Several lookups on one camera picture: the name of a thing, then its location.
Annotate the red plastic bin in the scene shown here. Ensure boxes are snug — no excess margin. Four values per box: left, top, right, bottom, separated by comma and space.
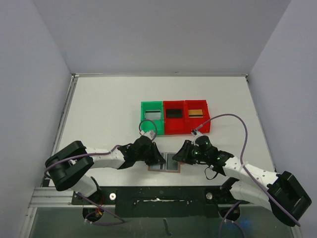
163, 101, 186, 135
184, 100, 210, 133

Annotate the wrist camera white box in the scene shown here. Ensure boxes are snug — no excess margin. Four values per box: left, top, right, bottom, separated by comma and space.
191, 129, 202, 137
139, 130, 157, 141

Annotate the brown leather card holder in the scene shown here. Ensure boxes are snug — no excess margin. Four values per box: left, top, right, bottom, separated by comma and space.
148, 152, 181, 173

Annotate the aluminium front rail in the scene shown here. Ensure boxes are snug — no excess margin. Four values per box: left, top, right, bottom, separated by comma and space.
28, 184, 297, 209

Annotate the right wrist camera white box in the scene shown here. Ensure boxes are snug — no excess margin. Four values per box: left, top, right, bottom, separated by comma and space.
191, 129, 202, 137

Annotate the dark grey card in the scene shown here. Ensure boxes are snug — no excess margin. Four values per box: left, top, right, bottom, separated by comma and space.
166, 153, 178, 171

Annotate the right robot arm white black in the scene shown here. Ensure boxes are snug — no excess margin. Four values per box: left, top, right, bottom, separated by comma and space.
172, 135, 312, 227

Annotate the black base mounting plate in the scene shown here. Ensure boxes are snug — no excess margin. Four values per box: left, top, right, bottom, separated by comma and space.
71, 185, 250, 219

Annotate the black card in bin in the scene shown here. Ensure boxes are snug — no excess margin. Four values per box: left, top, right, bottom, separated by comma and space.
165, 109, 183, 119

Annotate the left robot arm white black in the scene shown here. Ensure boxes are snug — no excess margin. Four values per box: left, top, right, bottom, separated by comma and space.
44, 135, 166, 197

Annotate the gold card in bin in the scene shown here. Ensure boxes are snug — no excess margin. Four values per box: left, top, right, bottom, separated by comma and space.
188, 109, 204, 118

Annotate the middle red plastic bin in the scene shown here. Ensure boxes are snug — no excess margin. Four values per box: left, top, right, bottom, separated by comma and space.
163, 101, 186, 135

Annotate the right red plastic bin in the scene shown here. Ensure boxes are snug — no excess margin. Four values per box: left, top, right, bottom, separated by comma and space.
184, 100, 210, 133

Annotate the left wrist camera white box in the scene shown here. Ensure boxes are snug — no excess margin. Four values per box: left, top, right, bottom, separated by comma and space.
139, 130, 157, 141

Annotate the green plastic bin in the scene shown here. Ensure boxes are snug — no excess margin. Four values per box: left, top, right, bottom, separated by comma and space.
141, 101, 164, 135

